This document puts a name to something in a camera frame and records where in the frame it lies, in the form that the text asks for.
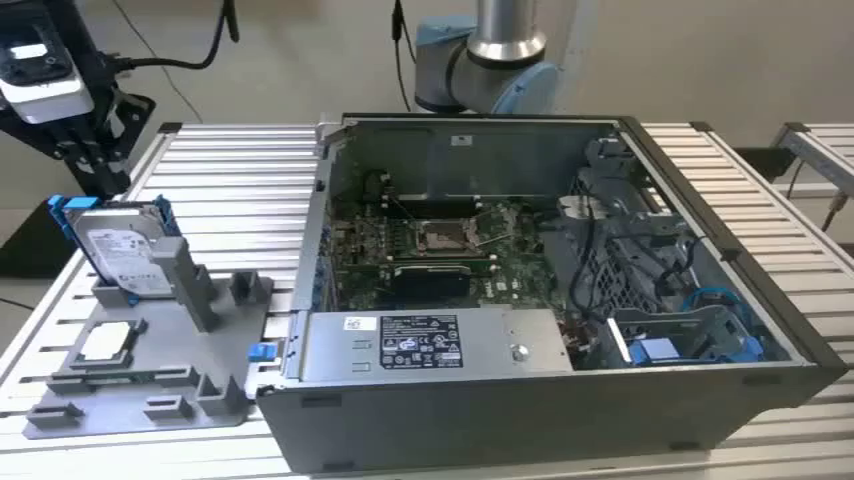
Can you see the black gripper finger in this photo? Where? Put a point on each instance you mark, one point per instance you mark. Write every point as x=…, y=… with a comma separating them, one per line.
x=136, y=112
x=40, y=135

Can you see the hard disk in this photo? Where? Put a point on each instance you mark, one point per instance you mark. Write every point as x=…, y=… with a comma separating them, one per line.
x=120, y=245

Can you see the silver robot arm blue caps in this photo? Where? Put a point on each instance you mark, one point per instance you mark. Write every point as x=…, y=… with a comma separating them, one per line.
x=487, y=45

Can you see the gray disk bay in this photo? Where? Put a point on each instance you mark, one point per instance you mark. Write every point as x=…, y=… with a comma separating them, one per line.
x=687, y=325

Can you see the black antenna rod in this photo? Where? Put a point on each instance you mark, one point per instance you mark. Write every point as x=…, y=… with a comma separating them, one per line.
x=232, y=22

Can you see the silver CPU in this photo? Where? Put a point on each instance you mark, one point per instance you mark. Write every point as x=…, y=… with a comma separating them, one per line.
x=107, y=341

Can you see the thin locking lever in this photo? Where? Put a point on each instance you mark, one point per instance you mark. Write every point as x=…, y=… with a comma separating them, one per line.
x=402, y=205

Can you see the gray parts rack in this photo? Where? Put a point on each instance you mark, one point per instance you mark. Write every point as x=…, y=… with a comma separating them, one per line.
x=167, y=350

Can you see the green RAM stick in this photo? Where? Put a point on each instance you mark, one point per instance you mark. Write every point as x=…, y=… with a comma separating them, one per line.
x=113, y=380

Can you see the blue case latch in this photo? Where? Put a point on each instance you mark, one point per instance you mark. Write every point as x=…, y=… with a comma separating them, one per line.
x=261, y=352

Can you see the CPU socket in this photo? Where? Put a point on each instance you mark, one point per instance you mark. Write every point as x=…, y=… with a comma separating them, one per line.
x=446, y=236

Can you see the black graphics card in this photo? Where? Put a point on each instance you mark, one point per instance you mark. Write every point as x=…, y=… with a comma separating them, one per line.
x=430, y=284

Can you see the silver power supply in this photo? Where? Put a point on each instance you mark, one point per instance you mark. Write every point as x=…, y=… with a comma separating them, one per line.
x=427, y=342

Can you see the green motherboard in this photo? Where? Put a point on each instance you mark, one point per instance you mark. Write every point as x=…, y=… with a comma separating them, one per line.
x=514, y=280

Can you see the gray perforated drive cage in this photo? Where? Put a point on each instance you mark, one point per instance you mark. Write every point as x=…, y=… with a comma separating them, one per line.
x=614, y=250

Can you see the black open PC case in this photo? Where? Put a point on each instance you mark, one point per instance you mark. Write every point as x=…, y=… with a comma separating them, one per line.
x=500, y=415

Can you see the blue bay clip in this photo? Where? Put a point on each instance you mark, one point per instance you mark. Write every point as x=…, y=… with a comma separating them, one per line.
x=656, y=350

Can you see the black box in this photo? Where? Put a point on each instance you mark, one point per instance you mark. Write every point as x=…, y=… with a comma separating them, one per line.
x=763, y=164

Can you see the metal slat side table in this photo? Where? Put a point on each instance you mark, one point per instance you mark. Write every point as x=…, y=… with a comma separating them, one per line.
x=823, y=145

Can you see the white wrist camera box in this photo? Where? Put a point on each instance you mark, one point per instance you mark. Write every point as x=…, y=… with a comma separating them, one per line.
x=47, y=97

